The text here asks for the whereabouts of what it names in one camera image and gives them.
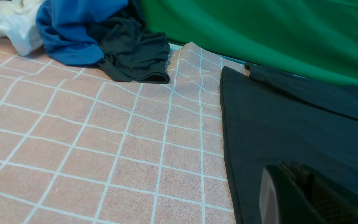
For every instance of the dark gray long-sleeve top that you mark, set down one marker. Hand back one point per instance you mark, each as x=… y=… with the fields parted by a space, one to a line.
x=272 y=117

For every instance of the blue crumpled garment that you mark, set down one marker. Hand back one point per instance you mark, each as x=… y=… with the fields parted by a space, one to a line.
x=62 y=27

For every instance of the green backdrop cloth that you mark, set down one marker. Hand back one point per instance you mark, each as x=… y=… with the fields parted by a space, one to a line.
x=316 y=39

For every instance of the pink grid-pattern tablecloth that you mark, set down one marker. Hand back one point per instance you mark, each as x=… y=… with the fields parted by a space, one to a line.
x=78 y=148

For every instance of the dark gray crumpled garment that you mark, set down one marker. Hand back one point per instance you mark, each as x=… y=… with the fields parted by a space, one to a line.
x=130 y=51

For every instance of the white crumpled garment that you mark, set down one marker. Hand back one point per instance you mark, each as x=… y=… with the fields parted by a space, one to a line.
x=17 y=23

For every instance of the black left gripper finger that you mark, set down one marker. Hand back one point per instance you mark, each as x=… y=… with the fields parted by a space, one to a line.
x=299 y=194

